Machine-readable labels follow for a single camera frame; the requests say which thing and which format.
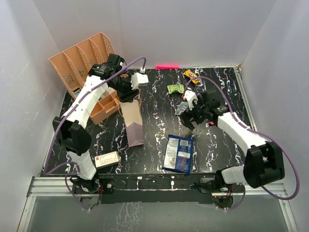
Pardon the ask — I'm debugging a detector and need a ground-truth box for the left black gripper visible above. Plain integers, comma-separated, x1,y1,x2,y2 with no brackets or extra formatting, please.
110,75,140,102

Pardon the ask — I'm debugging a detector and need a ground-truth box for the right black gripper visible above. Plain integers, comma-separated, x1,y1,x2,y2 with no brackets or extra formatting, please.
180,96,209,131

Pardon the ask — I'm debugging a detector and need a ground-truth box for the silver foil packet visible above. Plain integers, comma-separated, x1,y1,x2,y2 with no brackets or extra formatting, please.
175,101,188,116

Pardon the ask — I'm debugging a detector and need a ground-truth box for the blue white snack bag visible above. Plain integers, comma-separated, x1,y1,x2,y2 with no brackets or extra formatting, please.
163,135,194,174

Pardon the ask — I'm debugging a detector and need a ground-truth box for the lilac paper bag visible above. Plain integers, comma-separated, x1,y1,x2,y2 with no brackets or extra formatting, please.
118,99,144,147

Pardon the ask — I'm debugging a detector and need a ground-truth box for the pink plastic file organizer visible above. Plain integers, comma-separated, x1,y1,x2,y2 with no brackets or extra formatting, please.
49,32,119,125

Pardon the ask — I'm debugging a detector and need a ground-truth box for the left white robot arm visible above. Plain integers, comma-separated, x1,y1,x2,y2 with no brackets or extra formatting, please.
53,54,139,193

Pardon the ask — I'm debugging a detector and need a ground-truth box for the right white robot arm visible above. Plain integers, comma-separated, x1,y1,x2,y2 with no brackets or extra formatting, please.
176,90,285,192

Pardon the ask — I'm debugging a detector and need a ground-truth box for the green candy wrapper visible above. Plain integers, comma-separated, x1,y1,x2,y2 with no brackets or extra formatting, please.
167,84,184,94

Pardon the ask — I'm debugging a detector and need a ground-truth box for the yellow m&m packet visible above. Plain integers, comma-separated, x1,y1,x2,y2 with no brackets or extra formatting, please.
183,69,200,84

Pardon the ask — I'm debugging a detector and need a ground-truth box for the white red card box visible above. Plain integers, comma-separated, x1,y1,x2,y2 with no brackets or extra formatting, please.
95,151,120,169

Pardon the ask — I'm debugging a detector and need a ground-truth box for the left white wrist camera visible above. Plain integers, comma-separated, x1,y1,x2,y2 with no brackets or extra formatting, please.
130,68,149,90

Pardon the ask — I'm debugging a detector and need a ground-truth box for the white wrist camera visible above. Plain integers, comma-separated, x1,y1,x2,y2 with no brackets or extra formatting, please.
183,90,198,111
130,68,149,90

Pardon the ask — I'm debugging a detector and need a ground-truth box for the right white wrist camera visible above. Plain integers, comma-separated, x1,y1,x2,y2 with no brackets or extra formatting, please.
183,90,198,111

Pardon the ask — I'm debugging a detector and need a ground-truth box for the black front mounting rail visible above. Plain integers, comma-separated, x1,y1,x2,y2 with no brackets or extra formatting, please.
70,173,243,204

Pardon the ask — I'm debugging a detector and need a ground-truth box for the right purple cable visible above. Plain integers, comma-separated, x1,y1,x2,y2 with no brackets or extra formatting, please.
183,76,301,210

